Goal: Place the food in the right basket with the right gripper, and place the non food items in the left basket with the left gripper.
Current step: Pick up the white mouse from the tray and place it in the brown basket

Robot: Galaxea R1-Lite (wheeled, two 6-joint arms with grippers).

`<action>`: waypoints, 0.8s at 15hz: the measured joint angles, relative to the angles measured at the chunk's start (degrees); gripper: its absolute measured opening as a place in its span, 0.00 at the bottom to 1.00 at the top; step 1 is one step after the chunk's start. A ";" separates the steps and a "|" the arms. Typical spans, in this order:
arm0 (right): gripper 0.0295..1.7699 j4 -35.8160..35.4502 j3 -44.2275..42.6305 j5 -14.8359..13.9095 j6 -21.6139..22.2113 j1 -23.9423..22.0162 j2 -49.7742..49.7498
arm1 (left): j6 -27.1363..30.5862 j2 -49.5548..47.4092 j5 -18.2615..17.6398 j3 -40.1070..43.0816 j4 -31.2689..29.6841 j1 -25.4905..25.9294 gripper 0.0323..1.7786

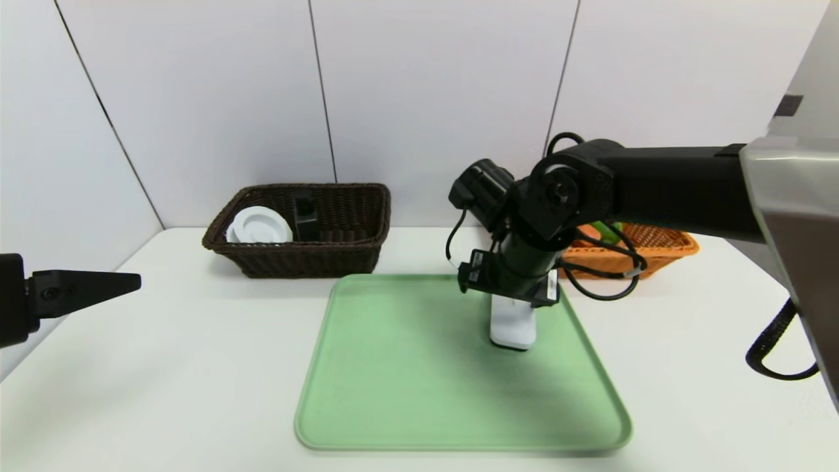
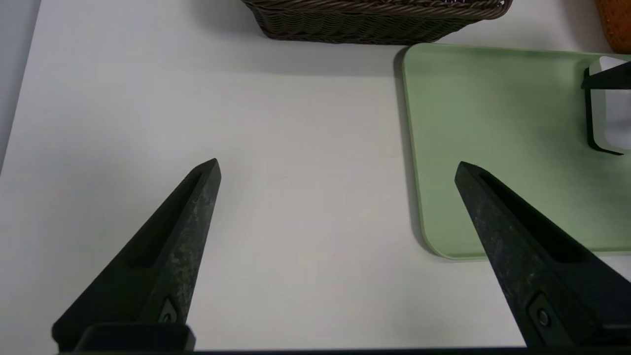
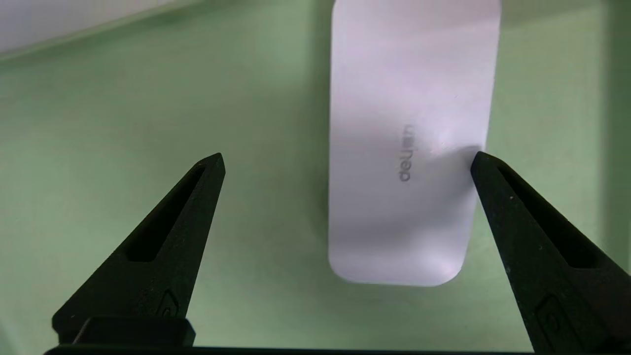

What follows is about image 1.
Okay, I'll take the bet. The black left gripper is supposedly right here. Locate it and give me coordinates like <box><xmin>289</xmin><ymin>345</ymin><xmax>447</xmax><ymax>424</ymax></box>
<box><xmin>0</xmin><ymin>253</ymin><xmax>142</xmax><ymax>349</ymax></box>

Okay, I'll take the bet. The white round plastic container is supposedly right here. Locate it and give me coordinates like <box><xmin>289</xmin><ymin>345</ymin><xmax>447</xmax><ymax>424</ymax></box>
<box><xmin>226</xmin><ymin>206</ymin><xmax>294</xmax><ymax>245</ymax></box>

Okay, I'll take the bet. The dark green pump bottle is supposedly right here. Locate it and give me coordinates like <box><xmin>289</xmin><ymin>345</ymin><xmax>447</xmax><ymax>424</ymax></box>
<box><xmin>293</xmin><ymin>195</ymin><xmax>319</xmax><ymax>242</ymax></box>

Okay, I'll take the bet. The white rectangular case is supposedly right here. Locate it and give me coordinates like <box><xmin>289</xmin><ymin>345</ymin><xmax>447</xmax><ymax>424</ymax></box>
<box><xmin>490</xmin><ymin>296</ymin><xmax>537</xmax><ymax>351</ymax></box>

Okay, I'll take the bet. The dark brown wicker basket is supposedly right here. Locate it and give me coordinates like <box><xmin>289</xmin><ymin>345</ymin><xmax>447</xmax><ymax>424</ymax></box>
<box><xmin>203</xmin><ymin>183</ymin><xmax>392</xmax><ymax>279</ymax></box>

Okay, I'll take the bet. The orange wicker basket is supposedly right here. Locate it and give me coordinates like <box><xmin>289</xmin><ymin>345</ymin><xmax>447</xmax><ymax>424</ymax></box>
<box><xmin>560</xmin><ymin>222</ymin><xmax>700</xmax><ymax>281</ymax></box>

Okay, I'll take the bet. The light green plastic tray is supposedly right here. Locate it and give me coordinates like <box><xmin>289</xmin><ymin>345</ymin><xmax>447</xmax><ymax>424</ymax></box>
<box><xmin>294</xmin><ymin>273</ymin><xmax>633</xmax><ymax>452</ymax></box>

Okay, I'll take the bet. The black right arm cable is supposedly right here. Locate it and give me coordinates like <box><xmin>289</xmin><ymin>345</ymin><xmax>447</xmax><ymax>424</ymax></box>
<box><xmin>557</xmin><ymin>226</ymin><xmax>648</xmax><ymax>302</ymax></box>

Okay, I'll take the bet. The black coiled cable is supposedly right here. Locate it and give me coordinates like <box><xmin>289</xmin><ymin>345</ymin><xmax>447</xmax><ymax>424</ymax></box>
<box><xmin>746</xmin><ymin>298</ymin><xmax>820</xmax><ymax>381</ymax></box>

